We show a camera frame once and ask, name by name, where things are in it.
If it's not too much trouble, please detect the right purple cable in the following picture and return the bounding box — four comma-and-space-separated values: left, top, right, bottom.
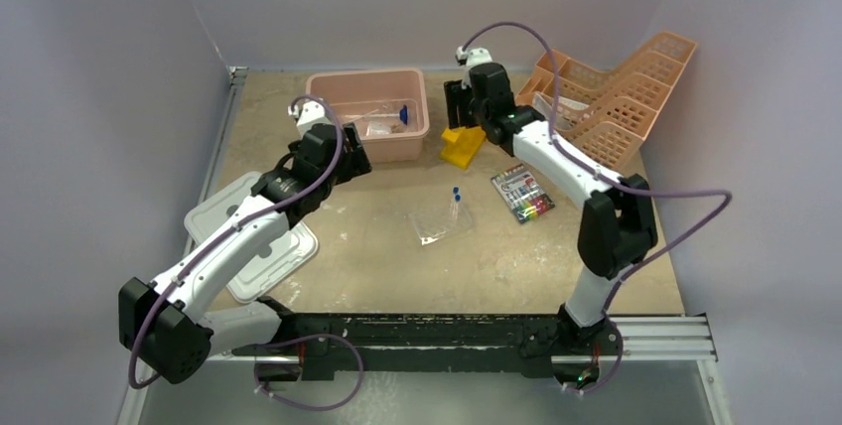
460, 20, 734, 397

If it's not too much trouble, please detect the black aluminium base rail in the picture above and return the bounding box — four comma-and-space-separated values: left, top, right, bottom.
136, 297, 718, 384

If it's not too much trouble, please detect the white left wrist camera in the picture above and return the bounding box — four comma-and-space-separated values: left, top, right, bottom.
287, 100, 331, 139

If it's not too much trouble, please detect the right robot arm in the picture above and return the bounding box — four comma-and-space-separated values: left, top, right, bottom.
444, 62, 658, 353

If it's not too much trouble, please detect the pink plastic bin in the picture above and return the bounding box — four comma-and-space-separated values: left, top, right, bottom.
306, 69, 430, 163

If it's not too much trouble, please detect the white bin lid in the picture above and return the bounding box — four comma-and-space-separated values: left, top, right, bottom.
184, 171, 319, 304

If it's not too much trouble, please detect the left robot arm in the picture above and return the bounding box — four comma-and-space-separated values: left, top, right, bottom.
117, 123, 371, 389

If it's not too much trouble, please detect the small white plastic bag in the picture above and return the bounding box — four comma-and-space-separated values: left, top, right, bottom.
365, 121, 392, 137

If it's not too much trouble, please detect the pink plastic desk organizer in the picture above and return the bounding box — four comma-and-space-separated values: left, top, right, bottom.
515, 32, 697, 171

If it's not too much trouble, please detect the purple cable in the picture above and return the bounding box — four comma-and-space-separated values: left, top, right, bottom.
460, 20, 734, 397
127, 94, 364, 411

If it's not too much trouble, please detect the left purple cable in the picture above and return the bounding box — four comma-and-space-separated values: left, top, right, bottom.
127, 94, 364, 411

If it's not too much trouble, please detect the clear well plate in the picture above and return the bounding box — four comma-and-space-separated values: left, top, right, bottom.
409, 201, 474, 246

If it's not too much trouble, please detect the marker pen pack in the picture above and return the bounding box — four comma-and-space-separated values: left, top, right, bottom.
491, 164, 555, 224

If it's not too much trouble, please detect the plastic bag in organizer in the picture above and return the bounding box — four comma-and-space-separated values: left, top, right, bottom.
531, 92, 589, 131

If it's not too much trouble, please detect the yellow test tube rack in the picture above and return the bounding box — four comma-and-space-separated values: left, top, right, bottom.
439, 126, 487, 170

